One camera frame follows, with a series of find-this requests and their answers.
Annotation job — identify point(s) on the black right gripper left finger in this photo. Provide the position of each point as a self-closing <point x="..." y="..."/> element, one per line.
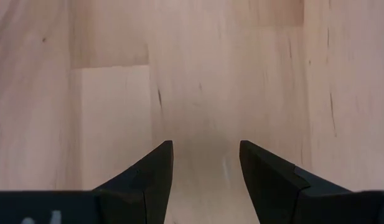
<point x="138" y="196"/>

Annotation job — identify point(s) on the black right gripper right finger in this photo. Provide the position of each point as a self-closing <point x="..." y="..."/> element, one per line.
<point x="279" y="193"/>

